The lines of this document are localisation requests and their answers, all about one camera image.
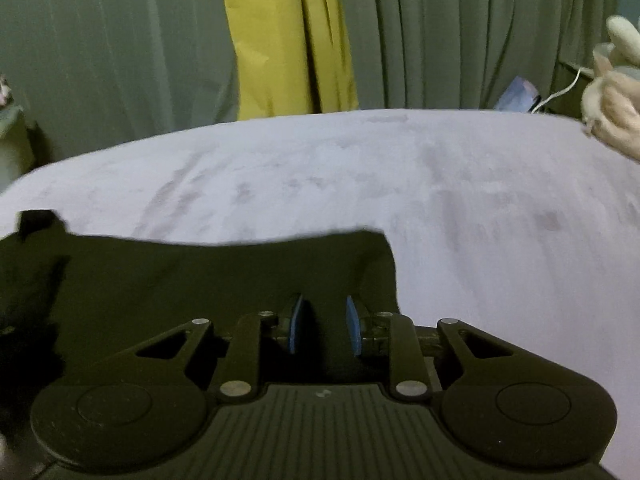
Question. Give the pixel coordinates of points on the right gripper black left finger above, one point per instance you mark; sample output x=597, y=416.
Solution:
x=258, y=340

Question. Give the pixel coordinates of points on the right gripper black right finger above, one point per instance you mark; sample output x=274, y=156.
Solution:
x=386, y=346

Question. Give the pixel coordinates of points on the black pants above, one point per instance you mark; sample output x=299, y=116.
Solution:
x=69, y=300

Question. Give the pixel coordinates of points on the dark bedside stand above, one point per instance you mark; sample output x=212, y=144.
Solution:
x=568, y=85

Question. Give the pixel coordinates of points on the yellow curtain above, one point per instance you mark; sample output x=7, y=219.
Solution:
x=293, y=57

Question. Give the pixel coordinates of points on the grey-green curtain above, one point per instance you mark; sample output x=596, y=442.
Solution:
x=95, y=73

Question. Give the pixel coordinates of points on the cream plush toy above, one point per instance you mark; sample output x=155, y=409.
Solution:
x=610, y=103

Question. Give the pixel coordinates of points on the small figurine on shelf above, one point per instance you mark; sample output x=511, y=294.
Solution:
x=5, y=92

